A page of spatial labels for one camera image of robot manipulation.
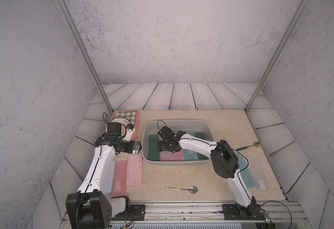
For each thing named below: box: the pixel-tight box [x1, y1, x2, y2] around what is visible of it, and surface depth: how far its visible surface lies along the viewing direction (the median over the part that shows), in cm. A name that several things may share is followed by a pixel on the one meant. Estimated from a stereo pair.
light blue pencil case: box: [104, 159, 116, 196], surface depth 84 cm
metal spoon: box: [165, 186, 199, 194], surface depth 82 cm
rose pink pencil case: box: [111, 160, 128, 198], surface depth 85 cm
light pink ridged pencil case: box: [125, 152, 143, 187], surface depth 88 cm
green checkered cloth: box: [113, 110, 137, 126], surface depth 121 cm
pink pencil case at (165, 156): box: [159, 150, 173, 162], surface depth 93 cm
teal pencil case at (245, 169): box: [235, 152, 256, 189], surface depth 85 cm
